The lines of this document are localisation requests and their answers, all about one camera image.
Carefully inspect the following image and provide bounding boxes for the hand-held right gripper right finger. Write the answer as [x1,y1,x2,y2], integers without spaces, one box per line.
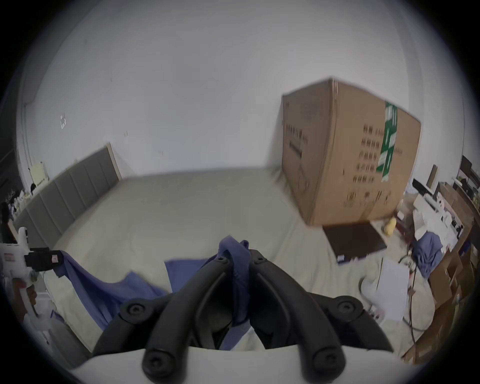
[248,250,393,383]

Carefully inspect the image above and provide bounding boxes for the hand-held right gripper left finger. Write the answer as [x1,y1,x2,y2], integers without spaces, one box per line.
[92,256,233,383]

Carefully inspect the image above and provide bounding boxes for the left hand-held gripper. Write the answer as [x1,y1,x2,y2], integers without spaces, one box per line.
[0,226,64,332]

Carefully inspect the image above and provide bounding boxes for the dark blue shirt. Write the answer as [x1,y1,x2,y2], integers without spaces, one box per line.
[55,235,253,352]

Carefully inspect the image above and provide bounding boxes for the person's left hand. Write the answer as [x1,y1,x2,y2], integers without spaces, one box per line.
[11,279,39,319]

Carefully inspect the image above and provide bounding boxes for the grey padded headboard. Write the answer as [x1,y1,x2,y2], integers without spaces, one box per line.
[14,142,121,249]

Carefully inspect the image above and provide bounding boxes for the bed with beige sheet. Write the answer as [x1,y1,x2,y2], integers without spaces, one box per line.
[37,167,436,362]

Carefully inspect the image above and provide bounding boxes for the dark brown flat board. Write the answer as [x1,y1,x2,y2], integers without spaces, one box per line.
[322,220,388,265]

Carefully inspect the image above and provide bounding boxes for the white paper sheet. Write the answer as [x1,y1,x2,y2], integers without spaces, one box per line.
[359,258,410,323]

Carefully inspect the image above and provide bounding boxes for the blue bunched garment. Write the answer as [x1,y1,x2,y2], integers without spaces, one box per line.
[412,232,445,280]

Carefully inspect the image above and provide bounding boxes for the large brown cardboard carton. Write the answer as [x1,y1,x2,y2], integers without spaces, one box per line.
[281,77,422,227]

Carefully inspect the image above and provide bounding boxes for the pile of brown cartons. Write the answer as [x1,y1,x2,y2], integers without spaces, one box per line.
[403,164,480,365]

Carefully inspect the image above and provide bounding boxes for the black cable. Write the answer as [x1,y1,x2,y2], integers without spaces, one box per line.
[397,254,426,344]

